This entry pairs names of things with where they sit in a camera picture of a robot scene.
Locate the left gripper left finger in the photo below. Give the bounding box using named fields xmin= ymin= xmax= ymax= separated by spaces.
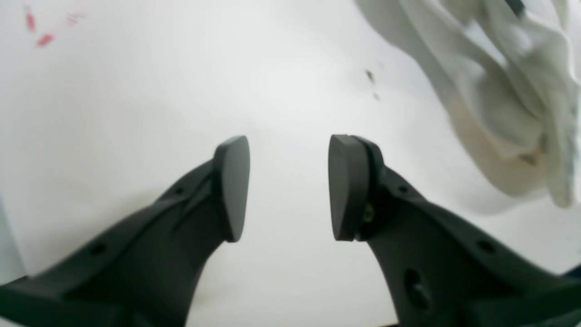
xmin=1 ymin=136 xmax=251 ymax=327

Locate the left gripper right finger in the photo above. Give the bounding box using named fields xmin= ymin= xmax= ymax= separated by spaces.
xmin=328 ymin=135 xmax=581 ymax=327

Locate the white printed T-shirt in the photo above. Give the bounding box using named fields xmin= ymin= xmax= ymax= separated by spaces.
xmin=355 ymin=0 xmax=580 ymax=208

